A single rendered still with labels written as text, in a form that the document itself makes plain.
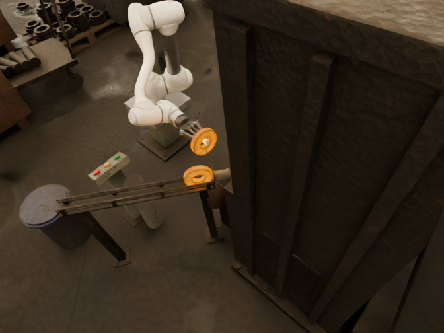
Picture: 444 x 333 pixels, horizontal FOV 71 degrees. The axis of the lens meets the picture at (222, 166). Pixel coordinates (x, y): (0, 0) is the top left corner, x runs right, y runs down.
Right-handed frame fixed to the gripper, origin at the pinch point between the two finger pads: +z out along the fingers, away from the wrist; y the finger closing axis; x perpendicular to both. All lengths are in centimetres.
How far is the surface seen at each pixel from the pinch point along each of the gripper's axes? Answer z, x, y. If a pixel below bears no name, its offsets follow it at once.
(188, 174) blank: 7.0, -8.1, 16.8
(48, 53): -258, -39, 18
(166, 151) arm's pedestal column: -83, -78, -6
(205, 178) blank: 10.3, -15.2, 9.7
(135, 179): -32, -30, 36
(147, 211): -27, -58, 40
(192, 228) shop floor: -10, -84, 21
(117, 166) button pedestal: -41, -22, 39
